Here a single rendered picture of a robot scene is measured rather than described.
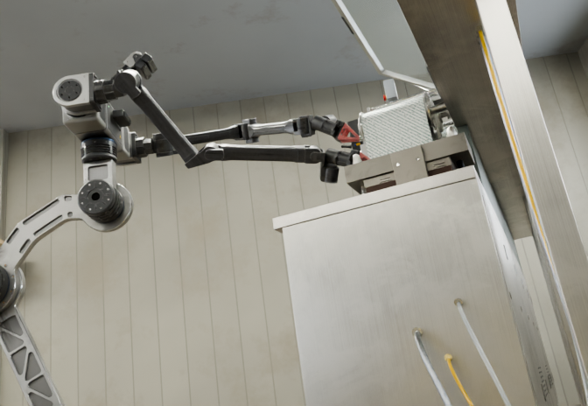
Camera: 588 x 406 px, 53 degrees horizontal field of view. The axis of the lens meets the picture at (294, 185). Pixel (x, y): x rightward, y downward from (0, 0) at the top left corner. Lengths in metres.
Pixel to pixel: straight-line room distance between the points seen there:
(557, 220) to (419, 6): 0.58
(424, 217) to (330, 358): 0.50
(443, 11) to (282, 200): 3.78
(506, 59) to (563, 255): 0.42
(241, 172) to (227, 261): 0.80
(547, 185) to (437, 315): 0.64
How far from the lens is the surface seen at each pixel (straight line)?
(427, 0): 1.44
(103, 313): 5.19
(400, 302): 1.76
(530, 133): 1.27
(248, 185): 5.18
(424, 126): 2.14
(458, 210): 1.77
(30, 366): 2.42
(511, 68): 1.33
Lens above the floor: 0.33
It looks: 20 degrees up
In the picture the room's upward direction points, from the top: 8 degrees counter-clockwise
